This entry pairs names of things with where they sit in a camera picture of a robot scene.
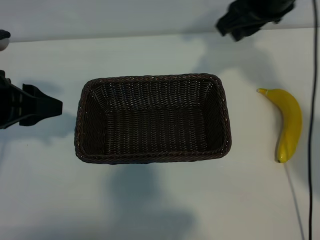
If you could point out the dark brown woven basket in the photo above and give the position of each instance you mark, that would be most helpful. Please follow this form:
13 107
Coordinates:
155 125

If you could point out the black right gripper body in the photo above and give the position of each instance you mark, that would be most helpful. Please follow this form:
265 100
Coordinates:
262 11

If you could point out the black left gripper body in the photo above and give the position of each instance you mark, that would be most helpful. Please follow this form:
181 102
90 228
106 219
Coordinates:
11 107

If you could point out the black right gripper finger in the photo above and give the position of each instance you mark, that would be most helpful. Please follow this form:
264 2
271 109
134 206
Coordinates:
227 22
245 32

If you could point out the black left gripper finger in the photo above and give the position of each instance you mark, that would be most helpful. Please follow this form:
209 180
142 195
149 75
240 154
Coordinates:
40 101
40 115

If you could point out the yellow banana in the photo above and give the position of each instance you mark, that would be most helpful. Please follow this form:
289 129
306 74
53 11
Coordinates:
290 117

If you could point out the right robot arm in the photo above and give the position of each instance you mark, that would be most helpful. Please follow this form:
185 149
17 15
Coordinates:
287 3

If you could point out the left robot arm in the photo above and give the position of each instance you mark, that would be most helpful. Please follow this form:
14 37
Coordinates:
3 40

